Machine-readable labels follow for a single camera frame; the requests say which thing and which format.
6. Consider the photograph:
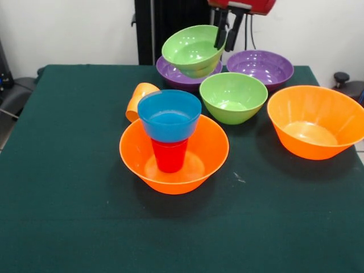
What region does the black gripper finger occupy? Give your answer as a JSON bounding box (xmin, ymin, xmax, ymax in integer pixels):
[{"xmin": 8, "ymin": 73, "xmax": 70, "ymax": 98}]
[
  {"xmin": 213, "ymin": 8, "xmax": 230, "ymax": 49},
  {"xmin": 224, "ymin": 11, "xmax": 246, "ymax": 53}
]

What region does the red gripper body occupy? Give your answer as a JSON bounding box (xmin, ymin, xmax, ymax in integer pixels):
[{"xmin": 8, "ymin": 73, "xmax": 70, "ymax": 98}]
[{"xmin": 206, "ymin": 0, "xmax": 278, "ymax": 16}]

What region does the small green plastic bowl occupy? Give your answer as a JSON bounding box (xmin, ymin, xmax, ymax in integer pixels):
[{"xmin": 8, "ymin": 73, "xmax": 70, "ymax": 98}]
[{"xmin": 161, "ymin": 24, "xmax": 228, "ymax": 79}]

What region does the medium green plastic bowl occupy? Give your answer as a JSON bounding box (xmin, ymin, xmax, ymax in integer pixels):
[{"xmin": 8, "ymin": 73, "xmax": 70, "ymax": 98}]
[{"xmin": 198, "ymin": 72, "xmax": 268, "ymax": 125}]

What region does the purple plastic bowl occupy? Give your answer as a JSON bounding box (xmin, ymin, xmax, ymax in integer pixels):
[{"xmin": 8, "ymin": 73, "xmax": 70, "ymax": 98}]
[
  {"xmin": 226, "ymin": 50, "xmax": 295, "ymax": 92},
  {"xmin": 156, "ymin": 55, "xmax": 223, "ymax": 92}
]

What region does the orange plastic cup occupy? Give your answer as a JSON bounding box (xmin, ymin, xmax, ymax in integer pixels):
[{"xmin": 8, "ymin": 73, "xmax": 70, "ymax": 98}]
[{"xmin": 125, "ymin": 82, "xmax": 161, "ymax": 123}]

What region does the large orange plastic bowl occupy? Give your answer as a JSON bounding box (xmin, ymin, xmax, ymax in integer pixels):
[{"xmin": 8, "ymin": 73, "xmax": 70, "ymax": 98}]
[
  {"xmin": 119, "ymin": 114, "xmax": 230, "ymax": 196},
  {"xmin": 267, "ymin": 85, "xmax": 364, "ymax": 161}
]

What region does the red plastic cup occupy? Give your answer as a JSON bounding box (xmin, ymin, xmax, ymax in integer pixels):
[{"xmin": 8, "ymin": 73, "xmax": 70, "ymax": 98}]
[{"xmin": 150, "ymin": 138, "xmax": 189, "ymax": 173}]

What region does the black round knob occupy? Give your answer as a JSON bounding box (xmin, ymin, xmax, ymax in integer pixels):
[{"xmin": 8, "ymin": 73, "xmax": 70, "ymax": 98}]
[{"xmin": 333, "ymin": 72, "xmax": 350, "ymax": 89}]

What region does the dark brown rounded base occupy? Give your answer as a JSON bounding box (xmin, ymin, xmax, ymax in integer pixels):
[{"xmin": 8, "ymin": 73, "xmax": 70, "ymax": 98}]
[{"xmin": 335, "ymin": 81, "xmax": 364, "ymax": 108}]

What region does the dark green tablecloth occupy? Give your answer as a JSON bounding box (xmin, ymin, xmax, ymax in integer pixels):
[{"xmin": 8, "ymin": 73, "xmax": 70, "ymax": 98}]
[{"xmin": 0, "ymin": 64, "xmax": 364, "ymax": 273}]

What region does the black device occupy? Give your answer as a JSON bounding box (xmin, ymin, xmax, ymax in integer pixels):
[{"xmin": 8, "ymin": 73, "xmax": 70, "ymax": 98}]
[{"xmin": 0, "ymin": 38, "xmax": 14, "ymax": 91}]

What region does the black wall cable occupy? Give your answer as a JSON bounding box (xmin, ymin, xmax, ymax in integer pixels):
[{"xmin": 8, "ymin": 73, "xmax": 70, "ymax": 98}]
[{"xmin": 245, "ymin": 13, "xmax": 257, "ymax": 51}]

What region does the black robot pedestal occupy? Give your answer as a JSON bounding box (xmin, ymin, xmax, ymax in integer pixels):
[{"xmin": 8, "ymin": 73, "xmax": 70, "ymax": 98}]
[{"xmin": 131, "ymin": 0, "xmax": 230, "ymax": 66}]

